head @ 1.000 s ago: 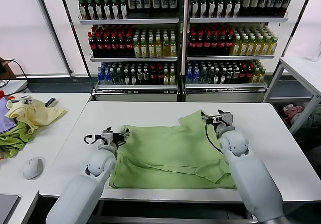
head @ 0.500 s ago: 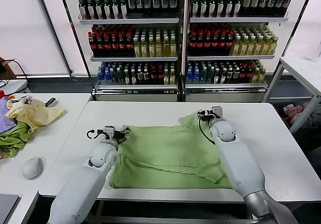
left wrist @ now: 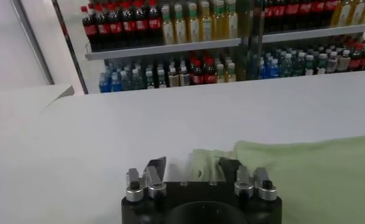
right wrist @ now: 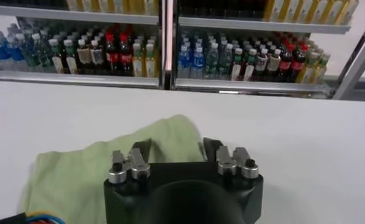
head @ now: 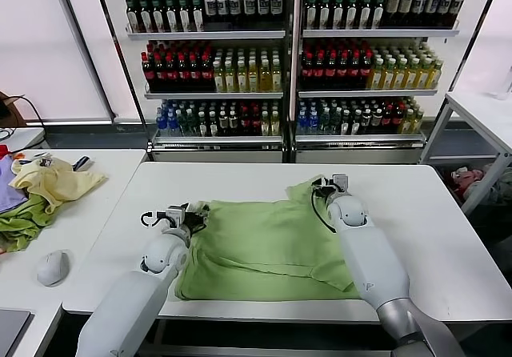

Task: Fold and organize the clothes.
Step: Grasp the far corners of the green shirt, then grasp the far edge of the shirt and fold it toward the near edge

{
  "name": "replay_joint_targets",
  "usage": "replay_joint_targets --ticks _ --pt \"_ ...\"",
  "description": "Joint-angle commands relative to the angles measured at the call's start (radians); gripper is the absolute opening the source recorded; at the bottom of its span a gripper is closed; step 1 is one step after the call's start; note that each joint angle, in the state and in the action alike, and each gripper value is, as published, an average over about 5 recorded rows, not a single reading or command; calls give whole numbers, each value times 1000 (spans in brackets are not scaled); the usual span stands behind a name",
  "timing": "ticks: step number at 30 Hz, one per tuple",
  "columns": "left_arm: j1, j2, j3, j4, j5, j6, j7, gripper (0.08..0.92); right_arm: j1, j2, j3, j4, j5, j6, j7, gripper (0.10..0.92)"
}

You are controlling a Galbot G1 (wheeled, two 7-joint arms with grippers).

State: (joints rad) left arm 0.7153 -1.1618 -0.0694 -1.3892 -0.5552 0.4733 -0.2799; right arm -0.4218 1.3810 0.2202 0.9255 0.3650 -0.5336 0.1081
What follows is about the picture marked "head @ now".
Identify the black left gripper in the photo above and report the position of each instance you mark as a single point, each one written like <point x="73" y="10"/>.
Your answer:
<point x="191" y="223"/>

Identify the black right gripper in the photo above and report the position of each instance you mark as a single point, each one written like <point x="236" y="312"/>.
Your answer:
<point x="327" y="191"/>

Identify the green polo shirt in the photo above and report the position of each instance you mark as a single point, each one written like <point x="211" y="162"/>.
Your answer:
<point x="260" y="245"/>

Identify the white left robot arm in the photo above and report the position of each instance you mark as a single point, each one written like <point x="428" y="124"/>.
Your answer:
<point x="132" y="293"/>

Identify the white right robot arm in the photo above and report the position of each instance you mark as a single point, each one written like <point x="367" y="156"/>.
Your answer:
<point x="368" y="253"/>

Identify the grey-green clothes pile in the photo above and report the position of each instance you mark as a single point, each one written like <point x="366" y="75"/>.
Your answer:
<point x="500" y="191"/>

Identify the blue water bottle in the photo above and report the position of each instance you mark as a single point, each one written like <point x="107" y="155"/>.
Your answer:
<point x="302" y="123"/>
<point x="313" y="123"/>
<point x="162" y="124"/>
<point x="173" y="124"/>

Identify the red-cap cola bottle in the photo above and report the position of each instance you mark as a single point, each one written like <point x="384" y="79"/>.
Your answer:
<point x="306" y="75"/>
<point x="354" y="75"/>
<point x="183" y="77"/>
<point x="160" y="77"/>
<point x="342" y="75"/>
<point x="318" y="75"/>
<point x="330" y="75"/>
<point x="194" y="77"/>
<point x="206" y="77"/>
<point x="149" y="77"/>
<point x="366" y="75"/>
<point x="172" y="77"/>

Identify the yellow drink bottle white cap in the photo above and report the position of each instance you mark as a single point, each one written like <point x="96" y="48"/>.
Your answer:
<point x="230" y="79"/>
<point x="265" y="79"/>
<point x="218" y="79"/>
<point x="276" y="79"/>
<point x="241" y="79"/>
<point x="253" y="79"/>

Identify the yellow drink bottle green cap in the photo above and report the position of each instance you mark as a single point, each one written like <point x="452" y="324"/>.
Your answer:
<point x="377" y="77"/>
<point x="400" y="77"/>
<point x="388" y="77"/>
<point x="424" y="77"/>
<point x="412" y="77"/>
<point x="435" y="77"/>

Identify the blue white striped item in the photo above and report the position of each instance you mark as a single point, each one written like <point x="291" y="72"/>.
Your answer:
<point x="82" y="164"/>

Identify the pale yellow shirt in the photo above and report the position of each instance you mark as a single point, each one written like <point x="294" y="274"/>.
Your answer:
<point x="60" y="183"/>

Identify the pink plush toy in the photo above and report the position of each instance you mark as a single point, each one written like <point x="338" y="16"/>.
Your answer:
<point x="466" y="179"/>

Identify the white computer mouse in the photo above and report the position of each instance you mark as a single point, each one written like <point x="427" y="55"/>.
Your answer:
<point x="53" y="268"/>

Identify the beverage display shelf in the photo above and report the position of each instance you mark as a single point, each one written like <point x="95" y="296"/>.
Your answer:
<point x="380" y="33"/>
<point x="216" y="34"/>

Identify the dark bottle green cap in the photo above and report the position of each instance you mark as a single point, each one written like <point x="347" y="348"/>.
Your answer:
<point x="197" y="18"/>
<point x="351" y="14"/>
<point x="158" y="18"/>
<point x="171" y="18"/>
<point x="311" y="14"/>
<point x="184" y="18"/>
<point x="378" y="14"/>
<point x="325" y="14"/>
<point x="145" y="18"/>
<point x="365" y="14"/>
<point x="338" y="14"/>
<point x="132" y="18"/>

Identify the crumpled green cloth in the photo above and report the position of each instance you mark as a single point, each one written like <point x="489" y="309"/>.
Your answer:
<point x="20" y="229"/>

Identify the dark bottle white label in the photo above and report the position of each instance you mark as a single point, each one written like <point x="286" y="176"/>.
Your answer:
<point x="210" y="6"/>
<point x="263" y="6"/>
<point x="223" y="6"/>
<point x="250" y="6"/>
<point x="276" y="6"/>

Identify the dark bottle beige label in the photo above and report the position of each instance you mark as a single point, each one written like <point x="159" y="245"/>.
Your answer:
<point x="418" y="9"/>
<point x="444" y="9"/>
<point x="405" y="9"/>
<point x="431" y="9"/>
<point x="457" y="9"/>
<point x="392" y="9"/>

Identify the purple cloth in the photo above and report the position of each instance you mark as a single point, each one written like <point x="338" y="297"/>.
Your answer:
<point x="10" y="189"/>

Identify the red cloth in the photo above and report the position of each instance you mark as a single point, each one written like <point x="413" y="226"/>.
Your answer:
<point x="3" y="151"/>

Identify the brown cardboard box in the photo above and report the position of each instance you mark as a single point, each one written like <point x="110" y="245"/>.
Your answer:
<point x="14" y="113"/>

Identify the grey laptop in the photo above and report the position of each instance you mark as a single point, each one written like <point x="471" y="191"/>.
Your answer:
<point x="12" y="329"/>

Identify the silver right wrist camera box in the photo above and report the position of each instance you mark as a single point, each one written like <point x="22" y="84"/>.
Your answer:
<point x="341" y="181"/>

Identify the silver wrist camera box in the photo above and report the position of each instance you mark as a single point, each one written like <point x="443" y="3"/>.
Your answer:
<point x="341" y="181"/>
<point x="176" y="213"/>

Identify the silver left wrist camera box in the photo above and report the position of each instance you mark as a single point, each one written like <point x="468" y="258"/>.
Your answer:
<point x="176" y="213"/>

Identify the white metal-frame table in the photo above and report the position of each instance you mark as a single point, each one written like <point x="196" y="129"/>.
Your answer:
<point x="480" y="111"/>

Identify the dark window frame post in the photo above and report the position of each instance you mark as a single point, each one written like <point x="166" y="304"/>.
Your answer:
<point x="474" y="33"/>
<point x="83" y="49"/>

